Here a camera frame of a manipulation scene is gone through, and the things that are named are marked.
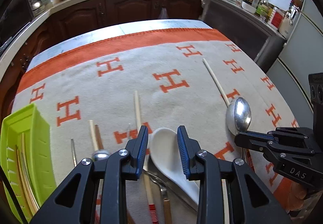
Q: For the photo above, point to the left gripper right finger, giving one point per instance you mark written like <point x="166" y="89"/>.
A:
<point x="249" y="199"/>

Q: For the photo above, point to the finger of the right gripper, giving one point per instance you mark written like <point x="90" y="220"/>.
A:
<point x="252" y="140"/>

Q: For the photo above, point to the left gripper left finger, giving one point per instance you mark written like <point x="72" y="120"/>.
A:
<point x="74" y="200"/>

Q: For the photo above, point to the large metal spoon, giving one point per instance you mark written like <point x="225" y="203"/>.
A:
<point x="238" y="116"/>

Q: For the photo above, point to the metal chopstick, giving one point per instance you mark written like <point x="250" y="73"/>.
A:
<point x="73" y="153"/>

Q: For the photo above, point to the light chopstick red band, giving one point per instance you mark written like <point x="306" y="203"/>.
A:
<point x="147" y="182"/>

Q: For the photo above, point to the white ceramic soup spoon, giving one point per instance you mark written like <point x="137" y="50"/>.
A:
<point x="165" y="156"/>

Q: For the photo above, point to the wooden handled metal spoon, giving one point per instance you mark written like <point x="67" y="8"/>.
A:
<point x="164" y="194"/>

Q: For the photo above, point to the green plastic utensil tray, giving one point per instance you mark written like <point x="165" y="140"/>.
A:
<point x="26" y="158"/>

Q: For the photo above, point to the person's right hand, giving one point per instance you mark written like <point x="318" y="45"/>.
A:
<point x="295" y="199"/>

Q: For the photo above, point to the small round metal spoon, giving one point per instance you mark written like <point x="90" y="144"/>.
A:
<point x="100" y="154"/>

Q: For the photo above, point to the brown chopstick in tray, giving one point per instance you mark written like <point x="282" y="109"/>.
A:
<point x="24" y="187"/>

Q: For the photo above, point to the dark brown wooden chopstick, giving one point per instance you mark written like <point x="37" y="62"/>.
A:
<point x="98" y="137"/>

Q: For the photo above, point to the light chopstick beside brown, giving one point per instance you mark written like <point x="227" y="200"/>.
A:
<point x="93" y="135"/>

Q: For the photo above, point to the orange beige H blanket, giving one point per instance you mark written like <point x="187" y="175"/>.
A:
<point x="97" y="82"/>

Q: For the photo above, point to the red label jar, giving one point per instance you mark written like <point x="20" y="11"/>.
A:
<point x="276" y="17"/>

